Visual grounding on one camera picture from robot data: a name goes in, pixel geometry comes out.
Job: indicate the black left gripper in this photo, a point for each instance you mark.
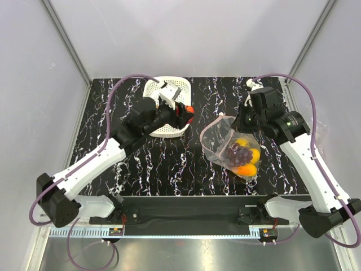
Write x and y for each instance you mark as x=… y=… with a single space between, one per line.
x=178 y=122

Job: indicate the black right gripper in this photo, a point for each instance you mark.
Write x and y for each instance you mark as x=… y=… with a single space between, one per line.
x=238 y=125

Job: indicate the red strawberry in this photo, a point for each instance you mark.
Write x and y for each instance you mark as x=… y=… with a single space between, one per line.
x=189 y=109

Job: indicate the yellow lemon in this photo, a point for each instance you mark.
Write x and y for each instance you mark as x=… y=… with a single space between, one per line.
x=255 y=155
x=242 y=142

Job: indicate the clear pink-dotted zip bag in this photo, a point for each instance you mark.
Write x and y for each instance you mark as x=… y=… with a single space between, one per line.
x=218 y=135

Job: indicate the dark red grape bunch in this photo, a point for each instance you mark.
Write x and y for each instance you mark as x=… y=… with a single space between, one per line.
x=235 y=156

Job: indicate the orange mango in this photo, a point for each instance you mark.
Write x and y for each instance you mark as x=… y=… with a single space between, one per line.
x=248 y=170

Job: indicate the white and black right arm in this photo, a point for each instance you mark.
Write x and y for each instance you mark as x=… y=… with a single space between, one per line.
x=330 y=206

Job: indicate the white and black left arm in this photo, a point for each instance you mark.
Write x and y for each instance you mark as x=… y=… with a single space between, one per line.
x=58 y=196

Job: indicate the white perforated plastic basket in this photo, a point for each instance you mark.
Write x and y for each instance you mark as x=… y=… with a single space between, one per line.
x=152 y=90

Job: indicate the pile of spare plastic bags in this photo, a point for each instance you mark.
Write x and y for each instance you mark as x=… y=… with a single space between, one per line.
x=322 y=130

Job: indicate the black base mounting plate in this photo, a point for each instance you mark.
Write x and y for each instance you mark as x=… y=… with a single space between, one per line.
x=188 y=215

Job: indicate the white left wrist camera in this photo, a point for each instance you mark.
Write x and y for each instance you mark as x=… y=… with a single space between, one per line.
x=168 y=93

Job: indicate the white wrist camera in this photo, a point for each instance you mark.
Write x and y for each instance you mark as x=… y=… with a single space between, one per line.
x=253 y=86
x=168 y=93

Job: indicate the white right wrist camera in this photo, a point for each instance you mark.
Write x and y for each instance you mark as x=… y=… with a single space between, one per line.
x=253 y=86

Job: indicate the aluminium frame rail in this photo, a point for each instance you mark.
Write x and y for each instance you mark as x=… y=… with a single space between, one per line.
x=42 y=218

